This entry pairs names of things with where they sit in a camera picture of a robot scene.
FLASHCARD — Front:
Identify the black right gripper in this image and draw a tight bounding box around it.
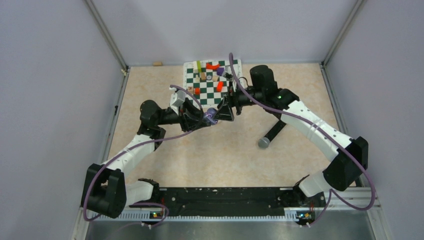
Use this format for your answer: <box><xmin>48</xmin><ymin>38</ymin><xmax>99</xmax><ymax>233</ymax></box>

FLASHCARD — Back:
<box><xmin>213</xmin><ymin>80</ymin><xmax>265</xmax><ymax>121</ymax></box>

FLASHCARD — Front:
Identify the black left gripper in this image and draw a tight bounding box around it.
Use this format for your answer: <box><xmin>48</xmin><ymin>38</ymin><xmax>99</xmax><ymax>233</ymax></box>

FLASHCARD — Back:
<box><xmin>156</xmin><ymin>97</ymin><xmax>211</xmax><ymax>132</ymax></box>

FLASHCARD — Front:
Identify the grey-blue earbud case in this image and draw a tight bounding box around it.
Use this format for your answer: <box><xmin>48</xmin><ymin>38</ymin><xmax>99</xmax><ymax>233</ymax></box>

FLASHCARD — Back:
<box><xmin>203</xmin><ymin>107</ymin><xmax>218</xmax><ymax>126</ymax></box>

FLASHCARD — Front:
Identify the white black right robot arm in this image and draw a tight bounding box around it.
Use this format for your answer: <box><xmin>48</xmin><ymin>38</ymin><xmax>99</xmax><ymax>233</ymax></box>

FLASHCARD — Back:
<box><xmin>214</xmin><ymin>65</ymin><xmax>369</xmax><ymax>206</ymax></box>

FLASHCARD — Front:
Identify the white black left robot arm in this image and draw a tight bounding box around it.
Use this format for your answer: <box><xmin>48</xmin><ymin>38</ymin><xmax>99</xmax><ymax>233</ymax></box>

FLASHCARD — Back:
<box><xmin>81</xmin><ymin>97</ymin><xmax>204</xmax><ymax>221</ymax></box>

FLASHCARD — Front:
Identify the small red block left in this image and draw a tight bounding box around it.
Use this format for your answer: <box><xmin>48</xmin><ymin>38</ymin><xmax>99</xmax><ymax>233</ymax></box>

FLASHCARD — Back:
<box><xmin>194</xmin><ymin>87</ymin><xmax>201</xmax><ymax>96</ymax></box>

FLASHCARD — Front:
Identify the red cylinder block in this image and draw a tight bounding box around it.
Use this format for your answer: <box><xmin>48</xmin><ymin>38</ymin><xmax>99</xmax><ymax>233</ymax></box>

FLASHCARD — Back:
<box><xmin>216</xmin><ymin>81</ymin><xmax>224</xmax><ymax>93</ymax></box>

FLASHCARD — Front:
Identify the green white chessboard mat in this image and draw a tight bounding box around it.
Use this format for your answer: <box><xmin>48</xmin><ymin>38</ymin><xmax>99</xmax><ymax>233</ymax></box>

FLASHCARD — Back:
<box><xmin>182</xmin><ymin>59</ymin><xmax>230</xmax><ymax>109</ymax></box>

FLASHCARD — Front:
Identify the small wooden cube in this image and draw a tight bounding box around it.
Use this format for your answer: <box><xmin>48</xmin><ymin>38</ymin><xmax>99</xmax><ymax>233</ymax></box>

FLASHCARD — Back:
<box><xmin>200</xmin><ymin>72</ymin><xmax>207</xmax><ymax>81</ymax></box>

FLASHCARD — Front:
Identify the purple block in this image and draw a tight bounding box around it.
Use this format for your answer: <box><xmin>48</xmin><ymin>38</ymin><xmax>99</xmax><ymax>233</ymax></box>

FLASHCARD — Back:
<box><xmin>216</xmin><ymin>67</ymin><xmax>226</xmax><ymax>76</ymax></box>

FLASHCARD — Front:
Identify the black microphone grey head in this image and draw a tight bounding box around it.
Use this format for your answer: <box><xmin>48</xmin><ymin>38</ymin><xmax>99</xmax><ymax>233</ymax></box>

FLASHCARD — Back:
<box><xmin>257</xmin><ymin>120</ymin><xmax>287</xmax><ymax>149</ymax></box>

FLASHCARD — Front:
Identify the red arch block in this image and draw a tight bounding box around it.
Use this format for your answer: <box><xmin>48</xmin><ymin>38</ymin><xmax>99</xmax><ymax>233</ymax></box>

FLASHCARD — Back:
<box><xmin>205</xmin><ymin>62</ymin><xmax>220</xmax><ymax>71</ymax></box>

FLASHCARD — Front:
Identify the yellow-green block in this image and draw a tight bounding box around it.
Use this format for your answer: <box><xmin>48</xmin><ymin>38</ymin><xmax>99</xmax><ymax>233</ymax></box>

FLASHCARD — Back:
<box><xmin>193</xmin><ymin>60</ymin><xmax>202</xmax><ymax>73</ymax></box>

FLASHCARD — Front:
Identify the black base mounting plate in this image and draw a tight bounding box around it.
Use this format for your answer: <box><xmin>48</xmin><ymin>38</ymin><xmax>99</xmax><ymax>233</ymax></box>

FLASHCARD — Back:
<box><xmin>129</xmin><ymin>187</ymin><xmax>326</xmax><ymax>218</ymax></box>

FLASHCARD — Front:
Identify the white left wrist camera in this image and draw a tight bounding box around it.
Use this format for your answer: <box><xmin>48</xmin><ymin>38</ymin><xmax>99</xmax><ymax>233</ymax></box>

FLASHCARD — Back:
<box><xmin>169</xmin><ymin>90</ymin><xmax>186</xmax><ymax>114</ymax></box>

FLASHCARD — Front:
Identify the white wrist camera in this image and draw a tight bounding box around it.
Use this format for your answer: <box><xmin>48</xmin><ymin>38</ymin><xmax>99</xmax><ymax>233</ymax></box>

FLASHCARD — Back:
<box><xmin>222</xmin><ymin>66</ymin><xmax>239</xmax><ymax>92</ymax></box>
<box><xmin>169</xmin><ymin>90</ymin><xmax>186</xmax><ymax>114</ymax></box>

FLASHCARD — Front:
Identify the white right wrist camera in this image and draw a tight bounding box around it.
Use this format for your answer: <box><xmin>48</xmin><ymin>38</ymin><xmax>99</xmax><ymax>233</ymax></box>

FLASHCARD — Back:
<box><xmin>222</xmin><ymin>66</ymin><xmax>239</xmax><ymax>92</ymax></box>

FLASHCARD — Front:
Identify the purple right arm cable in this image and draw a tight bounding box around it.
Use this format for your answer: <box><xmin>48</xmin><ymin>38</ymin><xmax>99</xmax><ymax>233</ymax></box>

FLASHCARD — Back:
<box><xmin>228</xmin><ymin>52</ymin><xmax>377</xmax><ymax>229</ymax></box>

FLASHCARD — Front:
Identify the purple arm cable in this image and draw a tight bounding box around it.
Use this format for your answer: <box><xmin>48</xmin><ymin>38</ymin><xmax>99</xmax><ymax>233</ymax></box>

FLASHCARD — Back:
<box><xmin>228</xmin><ymin>52</ymin><xmax>377</xmax><ymax>229</ymax></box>
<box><xmin>82</xmin><ymin>84</ymin><xmax>205</xmax><ymax>229</ymax></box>

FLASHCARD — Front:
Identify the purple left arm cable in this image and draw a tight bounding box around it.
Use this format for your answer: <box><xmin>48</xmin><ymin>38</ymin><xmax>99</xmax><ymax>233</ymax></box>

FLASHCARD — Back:
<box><xmin>82</xmin><ymin>84</ymin><xmax>205</xmax><ymax>229</ymax></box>

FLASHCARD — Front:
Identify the aluminium frame rail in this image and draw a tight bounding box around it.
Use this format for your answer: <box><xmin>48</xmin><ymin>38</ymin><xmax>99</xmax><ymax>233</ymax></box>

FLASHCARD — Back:
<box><xmin>87</xmin><ymin>186</ymin><xmax>392</xmax><ymax>240</ymax></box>

